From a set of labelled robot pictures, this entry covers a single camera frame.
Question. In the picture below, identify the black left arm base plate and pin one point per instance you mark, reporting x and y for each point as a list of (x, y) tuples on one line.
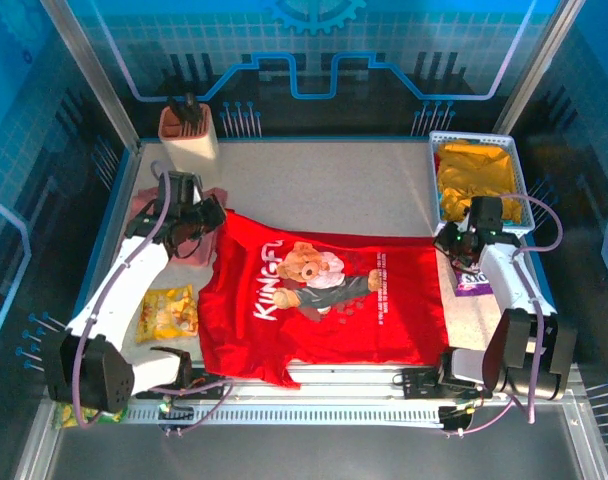
[(206, 384)]

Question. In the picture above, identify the red printed t-shirt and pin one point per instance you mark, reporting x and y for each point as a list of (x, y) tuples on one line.
[(384, 325)]

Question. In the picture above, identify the green Fox's candy bag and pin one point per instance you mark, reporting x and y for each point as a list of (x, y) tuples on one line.
[(66, 417)]

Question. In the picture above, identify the dark red cloth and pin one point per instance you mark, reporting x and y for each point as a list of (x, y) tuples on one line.
[(436, 162)]

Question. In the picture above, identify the purple snack packet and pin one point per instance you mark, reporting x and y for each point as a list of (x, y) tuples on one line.
[(471, 285)]

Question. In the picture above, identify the aluminium rail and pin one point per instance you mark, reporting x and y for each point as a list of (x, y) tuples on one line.
[(344, 376)]

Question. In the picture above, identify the yellow t-shirt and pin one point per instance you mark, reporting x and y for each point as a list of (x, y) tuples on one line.
[(474, 170)]

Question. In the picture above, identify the teal garment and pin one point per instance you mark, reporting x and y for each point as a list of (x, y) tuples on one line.
[(511, 219)]

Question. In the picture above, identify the beige utensil holder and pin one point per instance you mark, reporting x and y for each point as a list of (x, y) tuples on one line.
[(194, 147)]

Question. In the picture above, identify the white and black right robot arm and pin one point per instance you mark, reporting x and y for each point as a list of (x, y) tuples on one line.
[(504, 275)]

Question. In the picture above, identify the black utensils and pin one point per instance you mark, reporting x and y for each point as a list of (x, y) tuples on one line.
[(189, 112)]

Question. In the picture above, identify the white plastic basket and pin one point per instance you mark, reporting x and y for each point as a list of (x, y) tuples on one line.
[(518, 170)]

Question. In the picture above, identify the aluminium frame post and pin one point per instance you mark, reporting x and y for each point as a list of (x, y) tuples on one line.
[(539, 60), (84, 55)]

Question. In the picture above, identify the small black controller board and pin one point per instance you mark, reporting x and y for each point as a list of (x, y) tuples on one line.
[(456, 417), (176, 412)]

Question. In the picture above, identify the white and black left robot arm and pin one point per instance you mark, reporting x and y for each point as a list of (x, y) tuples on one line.
[(119, 285)]

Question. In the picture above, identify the yellow snack bag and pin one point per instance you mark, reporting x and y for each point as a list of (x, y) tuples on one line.
[(169, 312)]

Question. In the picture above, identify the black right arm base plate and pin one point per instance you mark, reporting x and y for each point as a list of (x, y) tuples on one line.
[(416, 384)]

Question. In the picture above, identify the pink folded t-shirt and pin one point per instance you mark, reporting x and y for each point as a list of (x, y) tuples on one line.
[(199, 255)]

